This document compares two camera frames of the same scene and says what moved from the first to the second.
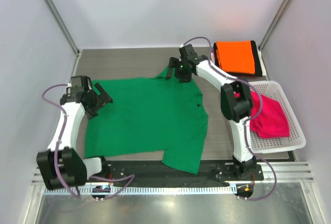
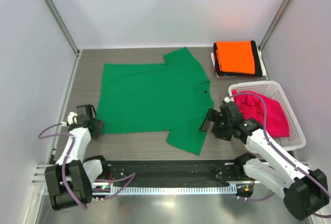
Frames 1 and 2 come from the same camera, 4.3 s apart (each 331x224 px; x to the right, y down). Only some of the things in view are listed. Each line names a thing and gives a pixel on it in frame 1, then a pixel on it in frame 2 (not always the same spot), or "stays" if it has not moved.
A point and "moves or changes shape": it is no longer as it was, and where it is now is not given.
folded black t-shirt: (258, 71) stays
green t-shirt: (155, 115) moves or changes shape
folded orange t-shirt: (236, 56) stays
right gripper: (174, 62) → (215, 116)
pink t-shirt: (272, 122) stays
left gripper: (103, 99) → (99, 125)
